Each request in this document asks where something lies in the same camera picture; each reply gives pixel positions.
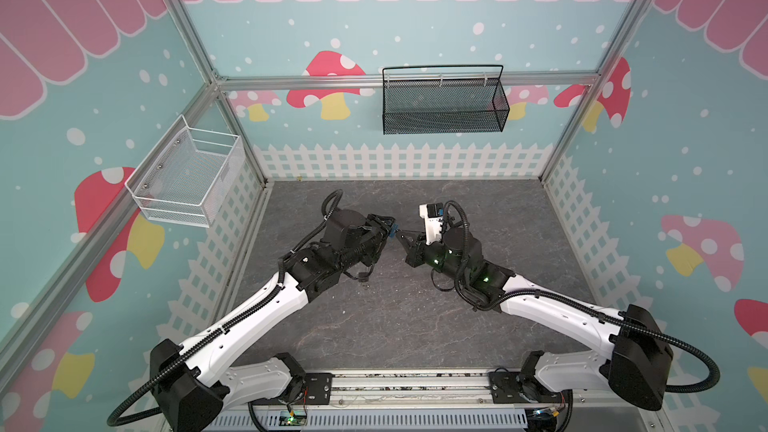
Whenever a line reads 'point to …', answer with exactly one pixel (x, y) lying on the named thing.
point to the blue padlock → (395, 227)
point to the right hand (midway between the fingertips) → (395, 233)
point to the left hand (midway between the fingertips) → (395, 232)
